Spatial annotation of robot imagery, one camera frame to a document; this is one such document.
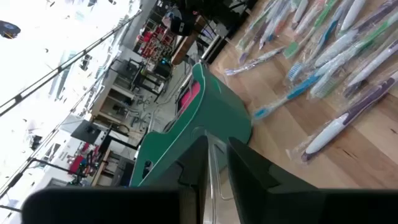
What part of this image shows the blue toothbrush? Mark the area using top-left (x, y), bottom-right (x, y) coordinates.
top-left (285, 15), bottom-right (342, 82)
top-left (251, 70), bottom-right (326, 123)

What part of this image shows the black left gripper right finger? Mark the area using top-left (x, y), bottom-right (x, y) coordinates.
top-left (226, 136), bottom-right (398, 224)

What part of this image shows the green toothbrush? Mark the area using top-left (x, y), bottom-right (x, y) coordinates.
top-left (309, 14), bottom-right (398, 100)
top-left (282, 0), bottom-right (338, 60)

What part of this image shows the red parts bin rack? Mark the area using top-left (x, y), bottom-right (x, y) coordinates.
top-left (133, 24), bottom-right (175, 60)

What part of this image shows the black flat panel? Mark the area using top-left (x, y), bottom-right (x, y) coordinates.
top-left (70, 119), bottom-right (109, 146)

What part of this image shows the green plastic bin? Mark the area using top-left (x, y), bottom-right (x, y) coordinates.
top-left (129, 62), bottom-right (252, 187)

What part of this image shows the black overhead beam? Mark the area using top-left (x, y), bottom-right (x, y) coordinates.
top-left (0, 9), bottom-right (144, 118)

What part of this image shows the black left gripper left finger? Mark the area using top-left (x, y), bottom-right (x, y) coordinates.
top-left (21, 135), bottom-right (209, 224)

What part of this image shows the black metal desk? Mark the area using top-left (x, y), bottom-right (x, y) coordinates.
top-left (107, 57), bottom-right (172, 103)

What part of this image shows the light wooden shelf unit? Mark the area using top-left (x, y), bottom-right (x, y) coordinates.
top-left (90, 83), bottom-right (137, 125)

